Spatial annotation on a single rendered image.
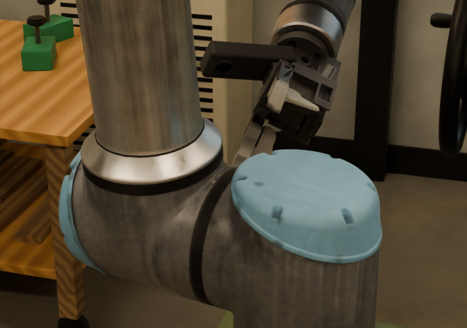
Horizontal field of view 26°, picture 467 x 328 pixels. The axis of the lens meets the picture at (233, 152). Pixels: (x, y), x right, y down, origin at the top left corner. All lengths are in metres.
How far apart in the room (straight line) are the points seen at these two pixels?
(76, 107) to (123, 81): 1.21
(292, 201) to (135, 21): 0.23
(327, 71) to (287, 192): 0.34
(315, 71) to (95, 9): 0.41
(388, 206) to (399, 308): 0.51
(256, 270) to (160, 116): 0.18
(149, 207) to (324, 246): 0.19
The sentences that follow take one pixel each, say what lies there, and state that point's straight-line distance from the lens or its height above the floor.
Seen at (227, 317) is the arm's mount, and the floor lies 0.64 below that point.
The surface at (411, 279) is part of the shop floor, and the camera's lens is 2.58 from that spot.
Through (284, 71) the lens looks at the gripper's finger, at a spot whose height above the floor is 0.94.
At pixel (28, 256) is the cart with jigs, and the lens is 2.33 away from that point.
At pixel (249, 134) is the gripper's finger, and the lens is 1.24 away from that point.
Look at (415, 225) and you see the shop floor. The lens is 2.82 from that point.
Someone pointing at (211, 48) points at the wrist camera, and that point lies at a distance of 1.24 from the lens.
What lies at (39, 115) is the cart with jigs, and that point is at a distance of 2.16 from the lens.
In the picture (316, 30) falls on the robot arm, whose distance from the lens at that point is 1.29.
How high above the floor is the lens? 1.36
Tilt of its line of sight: 25 degrees down
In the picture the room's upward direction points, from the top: straight up
